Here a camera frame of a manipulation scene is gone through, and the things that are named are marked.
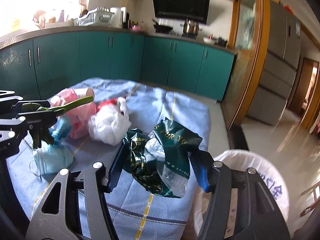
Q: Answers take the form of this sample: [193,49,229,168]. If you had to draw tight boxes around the green leafy vegetable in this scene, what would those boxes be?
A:
[17,96,93,150]

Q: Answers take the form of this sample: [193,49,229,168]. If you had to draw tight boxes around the white plastic bag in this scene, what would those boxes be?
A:
[88,97,131,146]

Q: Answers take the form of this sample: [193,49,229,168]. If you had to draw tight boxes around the dark green foil wrapper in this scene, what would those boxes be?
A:
[123,118,202,198]

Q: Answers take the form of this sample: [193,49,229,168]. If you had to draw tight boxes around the red wrapper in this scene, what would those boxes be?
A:
[97,98,117,112]

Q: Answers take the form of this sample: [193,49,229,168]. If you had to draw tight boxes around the pink plastic bag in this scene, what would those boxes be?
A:
[49,88,95,107]

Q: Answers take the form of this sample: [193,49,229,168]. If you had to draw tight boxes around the white lined trash basket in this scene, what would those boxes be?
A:
[198,155,290,239]

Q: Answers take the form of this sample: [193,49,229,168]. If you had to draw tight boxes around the teal lower kitchen cabinets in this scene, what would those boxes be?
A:
[1,27,236,101]

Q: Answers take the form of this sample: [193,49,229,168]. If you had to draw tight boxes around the light blue checked tablecloth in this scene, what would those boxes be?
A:
[1,78,210,239]

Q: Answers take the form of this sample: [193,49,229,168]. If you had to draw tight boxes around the blue crumpled cloth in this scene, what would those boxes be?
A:
[49,115,72,145]

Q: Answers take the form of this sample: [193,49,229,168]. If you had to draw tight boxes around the light blue face mask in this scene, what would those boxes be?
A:
[29,141,74,177]

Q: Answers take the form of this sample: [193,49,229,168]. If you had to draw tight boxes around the red wooden dining chair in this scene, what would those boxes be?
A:
[300,181,320,217]

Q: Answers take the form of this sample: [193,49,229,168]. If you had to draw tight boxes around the grey multi-door refrigerator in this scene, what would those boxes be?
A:
[247,1,301,126]

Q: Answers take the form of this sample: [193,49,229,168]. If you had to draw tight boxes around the black small cooking pot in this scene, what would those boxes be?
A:
[216,37,228,47]

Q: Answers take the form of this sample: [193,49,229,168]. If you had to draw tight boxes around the white bowl on counter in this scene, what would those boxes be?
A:
[203,37,216,45]

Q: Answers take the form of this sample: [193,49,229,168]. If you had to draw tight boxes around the white dish rack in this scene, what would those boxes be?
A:
[72,7,114,27]

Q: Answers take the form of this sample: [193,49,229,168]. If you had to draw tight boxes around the stainless steel stock pot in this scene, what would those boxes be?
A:
[183,19,200,35]

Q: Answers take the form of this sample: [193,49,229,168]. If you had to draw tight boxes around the black wok pan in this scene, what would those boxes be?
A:
[152,19,173,34]

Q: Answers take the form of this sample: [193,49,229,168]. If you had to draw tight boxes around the white kettle appliance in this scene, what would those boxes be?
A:
[110,7,126,28]

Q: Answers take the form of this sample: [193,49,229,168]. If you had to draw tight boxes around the black range hood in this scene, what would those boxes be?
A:
[153,0,210,24]

